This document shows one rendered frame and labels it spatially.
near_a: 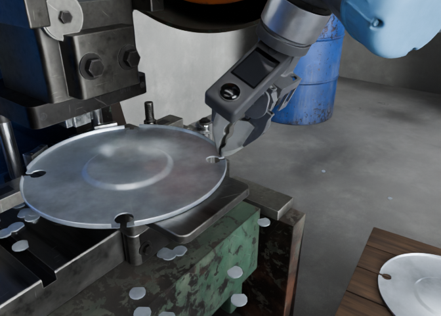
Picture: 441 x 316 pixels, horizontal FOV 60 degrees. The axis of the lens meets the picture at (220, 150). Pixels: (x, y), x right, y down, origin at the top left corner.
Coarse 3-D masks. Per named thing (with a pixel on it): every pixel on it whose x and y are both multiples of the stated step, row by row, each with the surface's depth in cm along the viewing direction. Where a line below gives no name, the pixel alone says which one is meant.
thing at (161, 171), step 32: (128, 128) 69; (160, 128) 69; (32, 160) 57; (64, 160) 59; (96, 160) 57; (128, 160) 57; (160, 160) 57; (192, 160) 59; (224, 160) 58; (32, 192) 51; (64, 192) 51; (96, 192) 51; (128, 192) 51; (160, 192) 51; (192, 192) 51; (64, 224) 45; (96, 224) 44; (128, 224) 45
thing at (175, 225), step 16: (224, 176) 55; (224, 192) 51; (240, 192) 51; (192, 208) 48; (208, 208) 48; (224, 208) 48; (160, 224) 45; (176, 224) 45; (192, 224) 45; (208, 224) 46; (128, 240) 55; (144, 240) 56; (160, 240) 59; (176, 240) 44; (128, 256) 57; (144, 256) 57
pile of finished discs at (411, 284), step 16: (400, 256) 101; (416, 256) 101; (432, 256) 101; (384, 272) 96; (400, 272) 96; (416, 272) 96; (432, 272) 96; (384, 288) 92; (400, 288) 92; (416, 288) 91; (432, 288) 91; (400, 304) 88; (416, 304) 88; (432, 304) 87
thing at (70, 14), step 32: (64, 0) 45; (96, 0) 50; (128, 0) 54; (0, 32) 51; (32, 32) 46; (64, 32) 46; (96, 32) 48; (128, 32) 52; (0, 64) 54; (32, 64) 48; (64, 64) 49; (96, 64) 48; (128, 64) 52; (32, 96) 52; (64, 96) 50; (96, 96) 51
